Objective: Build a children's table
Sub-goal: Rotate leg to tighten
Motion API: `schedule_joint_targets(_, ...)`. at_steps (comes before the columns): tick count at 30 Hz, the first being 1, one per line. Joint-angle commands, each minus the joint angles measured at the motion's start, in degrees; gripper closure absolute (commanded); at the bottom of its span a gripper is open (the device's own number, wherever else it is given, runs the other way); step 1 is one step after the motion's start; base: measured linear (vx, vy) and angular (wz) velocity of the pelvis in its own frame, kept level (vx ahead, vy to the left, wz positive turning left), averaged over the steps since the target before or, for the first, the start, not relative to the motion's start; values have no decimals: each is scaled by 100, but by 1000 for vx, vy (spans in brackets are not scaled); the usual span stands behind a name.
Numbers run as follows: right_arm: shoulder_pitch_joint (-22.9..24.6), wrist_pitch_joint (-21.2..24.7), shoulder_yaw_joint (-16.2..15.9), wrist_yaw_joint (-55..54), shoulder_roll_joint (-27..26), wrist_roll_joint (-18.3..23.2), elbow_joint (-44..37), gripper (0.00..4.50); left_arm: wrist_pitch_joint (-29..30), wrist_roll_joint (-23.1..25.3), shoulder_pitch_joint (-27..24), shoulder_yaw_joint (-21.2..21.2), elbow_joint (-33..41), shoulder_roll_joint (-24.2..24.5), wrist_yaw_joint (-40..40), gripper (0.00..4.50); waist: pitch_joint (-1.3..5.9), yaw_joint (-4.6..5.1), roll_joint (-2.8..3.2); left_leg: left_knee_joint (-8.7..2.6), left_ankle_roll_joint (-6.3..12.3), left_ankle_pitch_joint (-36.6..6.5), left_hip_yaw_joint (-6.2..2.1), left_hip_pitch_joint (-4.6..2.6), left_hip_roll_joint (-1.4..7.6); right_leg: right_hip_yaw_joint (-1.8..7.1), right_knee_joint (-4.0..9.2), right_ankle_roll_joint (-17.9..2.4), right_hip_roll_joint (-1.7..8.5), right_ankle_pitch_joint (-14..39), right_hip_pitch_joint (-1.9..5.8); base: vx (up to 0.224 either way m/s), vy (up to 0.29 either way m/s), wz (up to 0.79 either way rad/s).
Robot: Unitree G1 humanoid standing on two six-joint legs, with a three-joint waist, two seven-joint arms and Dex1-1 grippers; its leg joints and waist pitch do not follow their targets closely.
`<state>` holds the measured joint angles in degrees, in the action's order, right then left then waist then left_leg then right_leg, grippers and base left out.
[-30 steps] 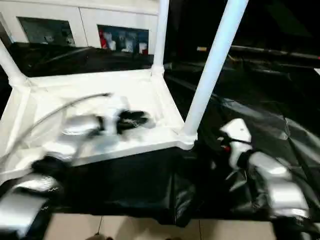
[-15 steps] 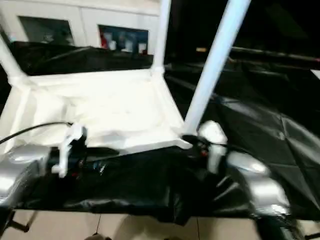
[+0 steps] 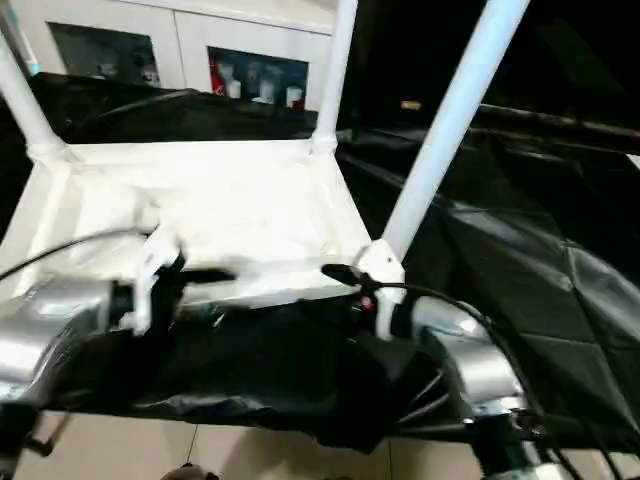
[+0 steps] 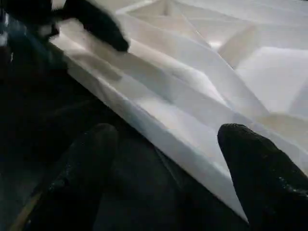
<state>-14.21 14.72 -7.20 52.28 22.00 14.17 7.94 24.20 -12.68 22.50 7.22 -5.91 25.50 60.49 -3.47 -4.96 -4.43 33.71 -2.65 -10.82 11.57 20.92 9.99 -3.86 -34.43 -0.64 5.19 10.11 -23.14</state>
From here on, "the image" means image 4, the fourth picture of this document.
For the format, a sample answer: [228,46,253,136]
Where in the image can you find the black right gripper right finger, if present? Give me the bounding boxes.
[217,123,308,231]

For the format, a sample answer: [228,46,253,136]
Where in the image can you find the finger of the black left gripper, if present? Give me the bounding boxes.
[56,0,130,52]

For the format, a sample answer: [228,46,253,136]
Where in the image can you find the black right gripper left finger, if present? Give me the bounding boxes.
[9,123,118,231]

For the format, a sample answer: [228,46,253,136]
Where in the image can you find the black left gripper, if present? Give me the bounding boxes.
[0,0,67,63]

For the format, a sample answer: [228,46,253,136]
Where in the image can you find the white plastic table top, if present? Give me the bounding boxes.
[49,0,308,223]

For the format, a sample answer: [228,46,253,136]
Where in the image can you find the black work mat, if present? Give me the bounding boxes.
[0,36,251,231]

